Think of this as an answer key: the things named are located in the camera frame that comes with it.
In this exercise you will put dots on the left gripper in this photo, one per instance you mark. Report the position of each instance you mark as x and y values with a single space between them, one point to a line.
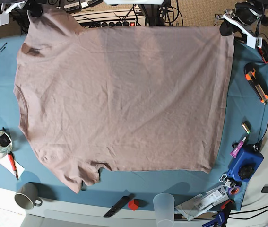
244 18

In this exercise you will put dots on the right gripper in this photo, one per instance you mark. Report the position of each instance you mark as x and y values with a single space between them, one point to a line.
34 9

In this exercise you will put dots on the pink T-shirt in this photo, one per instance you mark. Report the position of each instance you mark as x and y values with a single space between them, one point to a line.
142 98

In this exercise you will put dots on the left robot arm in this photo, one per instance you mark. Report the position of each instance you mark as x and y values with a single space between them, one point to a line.
263 9

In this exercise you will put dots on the orange black tool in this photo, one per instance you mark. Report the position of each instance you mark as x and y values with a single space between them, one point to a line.
263 51

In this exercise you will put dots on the orange black utility knife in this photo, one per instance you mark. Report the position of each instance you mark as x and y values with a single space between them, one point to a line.
250 75

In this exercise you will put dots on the power strip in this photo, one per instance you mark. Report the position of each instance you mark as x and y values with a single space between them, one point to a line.
118 23

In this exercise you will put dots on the small battery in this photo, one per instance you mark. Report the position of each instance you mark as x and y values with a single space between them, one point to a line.
245 125

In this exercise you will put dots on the purple glue tube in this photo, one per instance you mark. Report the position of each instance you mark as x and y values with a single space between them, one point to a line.
237 147

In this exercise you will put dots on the blue box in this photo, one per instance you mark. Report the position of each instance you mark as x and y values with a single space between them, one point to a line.
248 155

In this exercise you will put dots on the black knob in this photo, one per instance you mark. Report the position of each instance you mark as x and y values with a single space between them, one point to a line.
245 172

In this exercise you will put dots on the red pen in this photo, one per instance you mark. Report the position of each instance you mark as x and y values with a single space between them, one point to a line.
13 165

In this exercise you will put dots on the white paper note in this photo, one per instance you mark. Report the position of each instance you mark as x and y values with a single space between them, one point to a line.
6 163

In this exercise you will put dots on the metal keyring clips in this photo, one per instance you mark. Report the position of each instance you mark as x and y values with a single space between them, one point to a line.
227 181

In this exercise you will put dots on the blue table cloth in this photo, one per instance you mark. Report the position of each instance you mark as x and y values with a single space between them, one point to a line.
242 105

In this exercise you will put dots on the purple tape roll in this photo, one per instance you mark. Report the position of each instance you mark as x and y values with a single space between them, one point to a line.
234 190

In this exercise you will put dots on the packaging card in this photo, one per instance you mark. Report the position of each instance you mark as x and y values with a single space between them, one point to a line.
202 203

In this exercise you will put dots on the translucent plastic cup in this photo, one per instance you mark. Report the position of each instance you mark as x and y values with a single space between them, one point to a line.
164 210

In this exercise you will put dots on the grey ceramic mug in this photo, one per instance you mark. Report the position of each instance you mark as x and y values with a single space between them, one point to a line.
27 197

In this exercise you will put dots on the blue clamp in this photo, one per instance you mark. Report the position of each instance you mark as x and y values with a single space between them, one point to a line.
221 217

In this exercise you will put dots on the red cube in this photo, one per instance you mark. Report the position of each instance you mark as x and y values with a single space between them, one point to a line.
133 204

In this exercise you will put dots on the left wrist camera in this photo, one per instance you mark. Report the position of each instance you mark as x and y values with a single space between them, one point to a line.
254 42

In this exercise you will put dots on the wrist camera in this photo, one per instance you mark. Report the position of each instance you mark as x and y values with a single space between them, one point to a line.
254 42
4 19

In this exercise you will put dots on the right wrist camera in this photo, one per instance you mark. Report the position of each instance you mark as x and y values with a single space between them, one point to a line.
4 19

